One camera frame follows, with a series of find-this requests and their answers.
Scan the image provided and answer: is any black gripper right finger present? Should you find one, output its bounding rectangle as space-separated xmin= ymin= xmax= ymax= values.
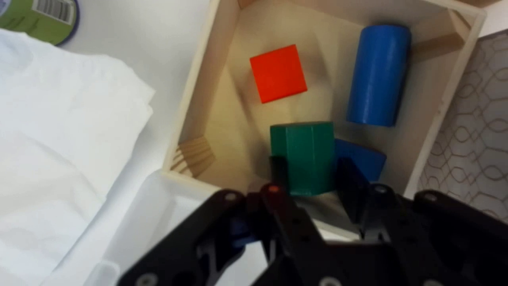
xmin=338 ymin=156 xmax=508 ymax=286

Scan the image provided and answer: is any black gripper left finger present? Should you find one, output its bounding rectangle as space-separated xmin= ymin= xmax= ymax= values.
xmin=118 ymin=155 xmax=327 ymax=286

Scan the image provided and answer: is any green hexagonal wooden block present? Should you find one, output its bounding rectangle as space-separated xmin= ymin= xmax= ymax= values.
xmin=268 ymin=121 xmax=338 ymax=197

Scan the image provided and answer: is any blue wooden block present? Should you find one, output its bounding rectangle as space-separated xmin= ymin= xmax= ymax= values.
xmin=334 ymin=137 xmax=388 ymax=185

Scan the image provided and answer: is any light wooden box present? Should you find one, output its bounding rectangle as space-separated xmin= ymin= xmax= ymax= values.
xmin=160 ymin=0 xmax=489 ymax=244

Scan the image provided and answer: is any grey patterned mat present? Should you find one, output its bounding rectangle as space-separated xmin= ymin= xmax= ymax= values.
xmin=418 ymin=29 xmax=508 ymax=228

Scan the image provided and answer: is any white cloth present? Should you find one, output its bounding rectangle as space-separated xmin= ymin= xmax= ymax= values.
xmin=0 ymin=29 xmax=157 ymax=286

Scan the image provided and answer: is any red wooden cube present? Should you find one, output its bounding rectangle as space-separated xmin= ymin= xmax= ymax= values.
xmin=249 ymin=43 xmax=310 ymax=105

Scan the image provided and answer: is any blue wooden cylinder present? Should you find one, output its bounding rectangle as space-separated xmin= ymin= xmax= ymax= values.
xmin=346 ymin=23 xmax=413 ymax=129

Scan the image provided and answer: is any green labelled can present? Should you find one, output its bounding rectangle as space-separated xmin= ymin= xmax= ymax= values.
xmin=0 ymin=0 xmax=81 ymax=46

